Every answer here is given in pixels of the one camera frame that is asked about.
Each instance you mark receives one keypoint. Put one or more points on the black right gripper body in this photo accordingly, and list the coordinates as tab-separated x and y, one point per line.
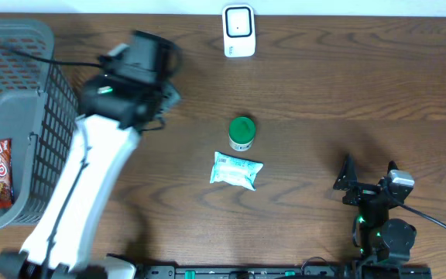
362	192

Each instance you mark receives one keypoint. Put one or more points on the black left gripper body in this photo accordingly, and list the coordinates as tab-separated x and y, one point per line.
165	94

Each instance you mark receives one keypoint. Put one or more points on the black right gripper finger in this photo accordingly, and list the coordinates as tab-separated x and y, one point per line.
347	176
392	166

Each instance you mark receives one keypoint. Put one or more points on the green lid jar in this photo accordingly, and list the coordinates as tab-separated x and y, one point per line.
241	133

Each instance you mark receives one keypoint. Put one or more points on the teal wet wipes pack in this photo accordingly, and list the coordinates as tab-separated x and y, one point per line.
235	171

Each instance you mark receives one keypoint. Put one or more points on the red Top chocolate bar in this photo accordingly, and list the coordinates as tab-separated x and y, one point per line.
6	185

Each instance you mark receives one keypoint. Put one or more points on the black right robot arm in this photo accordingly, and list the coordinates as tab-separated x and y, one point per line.
385	243

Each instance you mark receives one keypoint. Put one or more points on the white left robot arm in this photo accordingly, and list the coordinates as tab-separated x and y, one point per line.
115	114

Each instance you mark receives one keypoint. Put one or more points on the white barcode scanner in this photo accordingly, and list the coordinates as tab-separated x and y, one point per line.
239	32

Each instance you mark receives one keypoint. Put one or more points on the grey plastic basket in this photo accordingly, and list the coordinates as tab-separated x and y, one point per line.
37	112

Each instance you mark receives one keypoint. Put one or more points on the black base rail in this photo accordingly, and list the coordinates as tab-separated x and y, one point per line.
310	271

